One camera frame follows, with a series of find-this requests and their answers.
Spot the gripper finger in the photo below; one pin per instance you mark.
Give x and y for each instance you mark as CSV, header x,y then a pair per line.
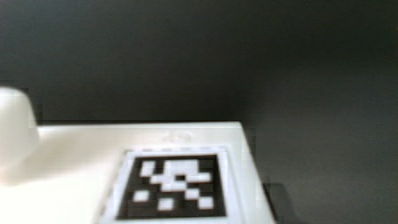
x,y
282,204

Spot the white drawer tray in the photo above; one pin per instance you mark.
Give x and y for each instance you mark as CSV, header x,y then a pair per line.
x,y
126,173

